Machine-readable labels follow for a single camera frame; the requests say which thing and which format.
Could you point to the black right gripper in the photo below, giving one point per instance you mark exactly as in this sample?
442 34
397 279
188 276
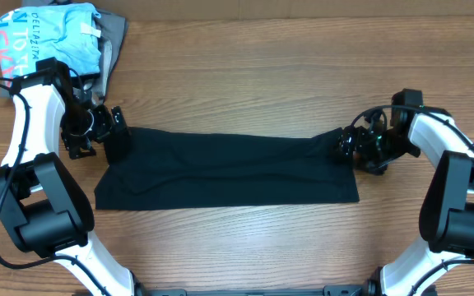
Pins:
350 145

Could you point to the black t-shirt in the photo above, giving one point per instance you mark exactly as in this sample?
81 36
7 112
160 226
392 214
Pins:
171 170

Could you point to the light blue folded t-shirt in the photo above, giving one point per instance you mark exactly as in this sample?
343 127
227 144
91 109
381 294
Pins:
65 32

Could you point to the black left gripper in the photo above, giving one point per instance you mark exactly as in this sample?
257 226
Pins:
106 130

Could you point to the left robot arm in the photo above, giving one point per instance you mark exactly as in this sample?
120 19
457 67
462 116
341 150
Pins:
44 214

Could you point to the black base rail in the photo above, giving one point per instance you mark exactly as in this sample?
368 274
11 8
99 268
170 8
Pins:
253 292

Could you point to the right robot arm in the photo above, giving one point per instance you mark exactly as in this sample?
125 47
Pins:
446 219

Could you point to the grey folded garment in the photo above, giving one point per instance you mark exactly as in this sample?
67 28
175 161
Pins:
113 31

